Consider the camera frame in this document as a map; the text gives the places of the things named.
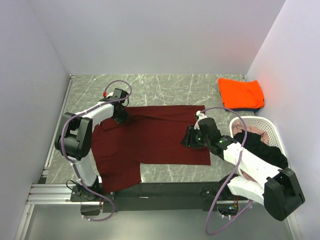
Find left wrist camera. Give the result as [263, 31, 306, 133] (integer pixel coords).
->
[109, 88, 129, 103]

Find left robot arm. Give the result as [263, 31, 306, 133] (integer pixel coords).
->
[54, 100, 129, 201]

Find folded orange t-shirt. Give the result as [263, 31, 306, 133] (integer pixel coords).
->
[217, 78, 265, 110]

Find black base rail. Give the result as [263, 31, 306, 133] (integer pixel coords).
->
[70, 181, 249, 216]

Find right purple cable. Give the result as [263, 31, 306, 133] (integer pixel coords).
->
[204, 106, 254, 236]

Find dark red t-shirt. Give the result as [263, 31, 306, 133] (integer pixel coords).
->
[91, 105, 211, 194]

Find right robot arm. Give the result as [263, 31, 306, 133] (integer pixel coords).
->
[181, 125, 306, 221]

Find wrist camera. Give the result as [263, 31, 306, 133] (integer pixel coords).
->
[109, 88, 129, 103]
[198, 117, 222, 139]

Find pink garment in basket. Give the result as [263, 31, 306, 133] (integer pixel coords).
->
[231, 120, 269, 146]

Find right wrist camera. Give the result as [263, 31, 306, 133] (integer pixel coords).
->
[198, 117, 222, 139]

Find white plastic laundry basket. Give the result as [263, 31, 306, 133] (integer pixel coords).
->
[229, 116, 288, 170]

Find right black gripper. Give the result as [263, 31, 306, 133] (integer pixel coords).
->
[180, 125, 211, 149]

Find black garment in basket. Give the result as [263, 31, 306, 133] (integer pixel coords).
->
[244, 132, 289, 169]

